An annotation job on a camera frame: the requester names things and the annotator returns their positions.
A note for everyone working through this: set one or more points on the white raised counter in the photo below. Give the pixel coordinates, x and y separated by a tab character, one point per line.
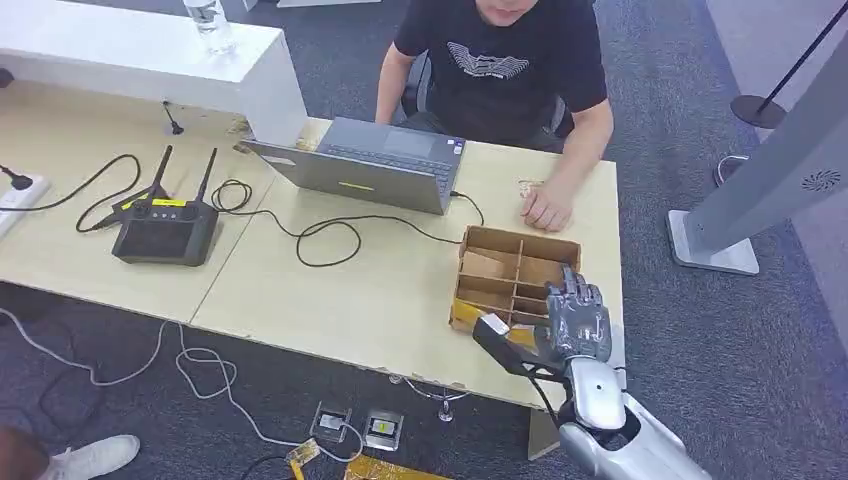
152	60

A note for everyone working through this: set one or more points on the small tan card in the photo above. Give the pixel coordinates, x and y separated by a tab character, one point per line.
528	187

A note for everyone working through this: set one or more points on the clear water bottle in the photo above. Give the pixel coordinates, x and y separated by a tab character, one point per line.
210	26

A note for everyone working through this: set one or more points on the yellow packet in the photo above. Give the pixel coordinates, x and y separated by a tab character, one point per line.
467	312

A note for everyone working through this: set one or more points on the white shoe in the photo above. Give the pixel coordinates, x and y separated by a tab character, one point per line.
93	458

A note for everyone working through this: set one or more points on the person in black shirt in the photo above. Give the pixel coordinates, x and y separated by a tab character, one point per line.
503	73

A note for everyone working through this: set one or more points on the pale desk leg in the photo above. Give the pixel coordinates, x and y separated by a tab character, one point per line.
542	434

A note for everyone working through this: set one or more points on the yellow flat sheet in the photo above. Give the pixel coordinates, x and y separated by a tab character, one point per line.
384	470

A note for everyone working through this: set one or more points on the black round object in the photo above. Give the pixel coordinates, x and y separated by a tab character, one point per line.
5	78

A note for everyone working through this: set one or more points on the grey laptop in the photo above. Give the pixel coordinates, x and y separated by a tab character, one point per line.
371	173

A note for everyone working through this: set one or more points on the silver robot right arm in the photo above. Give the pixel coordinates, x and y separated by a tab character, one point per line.
609	424

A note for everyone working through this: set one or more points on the small yellow circuit board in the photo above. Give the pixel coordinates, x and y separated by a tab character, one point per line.
301	455

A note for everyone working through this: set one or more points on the clear floor socket box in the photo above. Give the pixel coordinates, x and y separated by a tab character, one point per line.
383	430
330	422

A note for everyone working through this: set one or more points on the black power plug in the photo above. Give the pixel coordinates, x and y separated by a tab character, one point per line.
18	180

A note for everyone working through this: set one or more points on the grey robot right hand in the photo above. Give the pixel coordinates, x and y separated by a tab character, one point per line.
580	324

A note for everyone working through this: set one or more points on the black controller with antennas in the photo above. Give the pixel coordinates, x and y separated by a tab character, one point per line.
166	238

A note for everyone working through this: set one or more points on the grey office chair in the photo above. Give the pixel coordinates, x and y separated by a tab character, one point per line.
417	86

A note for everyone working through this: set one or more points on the person's left hand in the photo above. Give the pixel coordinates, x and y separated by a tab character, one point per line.
548	208

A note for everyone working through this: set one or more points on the black stanchion post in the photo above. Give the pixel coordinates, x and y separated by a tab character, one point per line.
758	111

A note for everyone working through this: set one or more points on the grey stand with base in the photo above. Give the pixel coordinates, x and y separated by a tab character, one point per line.
762	199

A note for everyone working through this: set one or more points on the white power strip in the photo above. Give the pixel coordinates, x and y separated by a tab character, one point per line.
16	199

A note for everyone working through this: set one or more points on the wooden divided card box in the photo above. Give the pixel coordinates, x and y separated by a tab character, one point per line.
503	268

